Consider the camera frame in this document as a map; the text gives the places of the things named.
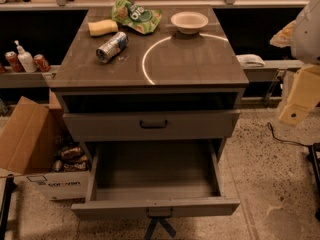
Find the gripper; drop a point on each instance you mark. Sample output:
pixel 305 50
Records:
pixel 307 39

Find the grey drawer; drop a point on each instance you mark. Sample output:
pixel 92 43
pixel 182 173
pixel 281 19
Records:
pixel 140 179
pixel 132 126

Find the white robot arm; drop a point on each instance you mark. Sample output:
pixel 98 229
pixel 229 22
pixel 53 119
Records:
pixel 305 45

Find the grey top drawer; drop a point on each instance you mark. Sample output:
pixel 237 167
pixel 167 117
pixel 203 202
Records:
pixel 132 126

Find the grey drawer cabinet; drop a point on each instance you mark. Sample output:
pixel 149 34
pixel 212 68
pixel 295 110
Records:
pixel 163 71

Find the white folded cloth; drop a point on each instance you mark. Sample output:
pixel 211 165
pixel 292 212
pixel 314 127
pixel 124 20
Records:
pixel 250 60

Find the white paper bowl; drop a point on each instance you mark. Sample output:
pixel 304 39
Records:
pixel 188 22

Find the green chip bag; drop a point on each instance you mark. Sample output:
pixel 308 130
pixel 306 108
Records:
pixel 142 20

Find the silver blue soda can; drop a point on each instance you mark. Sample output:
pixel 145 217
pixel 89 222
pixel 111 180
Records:
pixel 112 47

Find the yellow sponge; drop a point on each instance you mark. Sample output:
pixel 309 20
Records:
pixel 102 27

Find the snack bags in box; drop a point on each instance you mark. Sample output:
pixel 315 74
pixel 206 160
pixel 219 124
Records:
pixel 70 159

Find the red soda can right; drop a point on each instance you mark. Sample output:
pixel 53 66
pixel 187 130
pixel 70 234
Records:
pixel 42 63

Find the red soda can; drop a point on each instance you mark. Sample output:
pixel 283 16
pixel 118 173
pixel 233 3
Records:
pixel 14 62
pixel 42 63

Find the cardboard box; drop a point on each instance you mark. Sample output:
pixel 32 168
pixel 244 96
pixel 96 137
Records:
pixel 28 144

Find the white pump bottle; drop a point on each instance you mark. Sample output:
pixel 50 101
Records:
pixel 25 58

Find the red soda can left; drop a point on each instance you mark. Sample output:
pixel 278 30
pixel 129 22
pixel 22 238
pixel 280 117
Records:
pixel 14 62

